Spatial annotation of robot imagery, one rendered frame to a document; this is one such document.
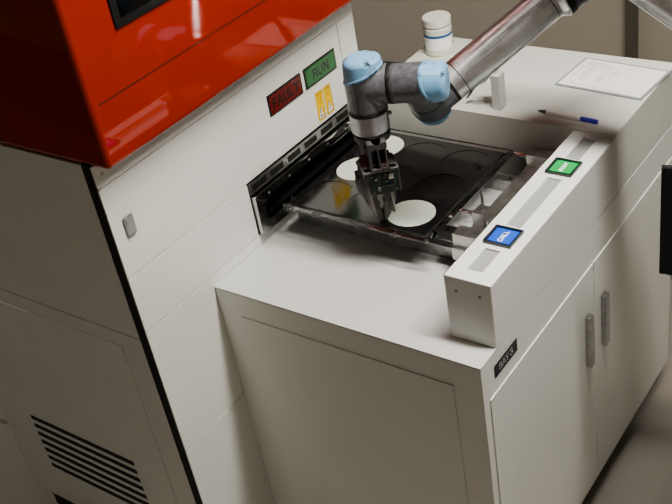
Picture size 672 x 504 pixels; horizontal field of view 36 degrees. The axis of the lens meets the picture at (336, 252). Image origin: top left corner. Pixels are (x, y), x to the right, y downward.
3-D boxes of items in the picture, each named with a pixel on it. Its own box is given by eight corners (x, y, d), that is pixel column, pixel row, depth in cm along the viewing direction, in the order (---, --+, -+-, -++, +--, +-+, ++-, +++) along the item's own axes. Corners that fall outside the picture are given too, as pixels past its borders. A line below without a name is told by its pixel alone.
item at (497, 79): (476, 108, 230) (471, 53, 223) (484, 101, 233) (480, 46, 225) (501, 112, 227) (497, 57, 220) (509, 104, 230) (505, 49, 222)
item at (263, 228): (258, 233, 224) (249, 196, 219) (368, 138, 252) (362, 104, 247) (264, 235, 223) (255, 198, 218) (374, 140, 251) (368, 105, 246)
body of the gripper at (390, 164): (365, 201, 201) (356, 146, 194) (357, 179, 208) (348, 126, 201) (404, 192, 201) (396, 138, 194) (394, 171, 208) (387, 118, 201)
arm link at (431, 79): (453, 72, 196) (396, 75, 199) (444, 52, 186) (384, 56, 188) (453, 112, 195) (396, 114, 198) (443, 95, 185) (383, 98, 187)
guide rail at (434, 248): (299, 221, 231) (296, 210, 229) (304, 217, 232) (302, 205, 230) (500, 272, 204) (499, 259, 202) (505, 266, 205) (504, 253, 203)
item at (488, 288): (450, 336, 190) (442, 274, 182) (575, 186, 225) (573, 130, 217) (495, 349, 185) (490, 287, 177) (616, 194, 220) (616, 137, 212)
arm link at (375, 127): (345, 106, 199) (386, 97, 199) (349, 127, 201) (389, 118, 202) (352, 123, 192) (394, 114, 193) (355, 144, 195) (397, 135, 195)
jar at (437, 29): (420, 55, 259) (416, 20, 253) (434, 44, 263) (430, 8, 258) (445, 58, 255) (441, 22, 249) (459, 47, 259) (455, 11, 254)
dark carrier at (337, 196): (288, 204, 223) (288, 202, 223) (374, 131, 245) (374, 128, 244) (425, 237, 204) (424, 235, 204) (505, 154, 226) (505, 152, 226)
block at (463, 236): (453, 245, 203) (451, 232, 202) (461, 236, 205) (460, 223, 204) (489, 254, 199) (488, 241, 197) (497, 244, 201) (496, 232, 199)
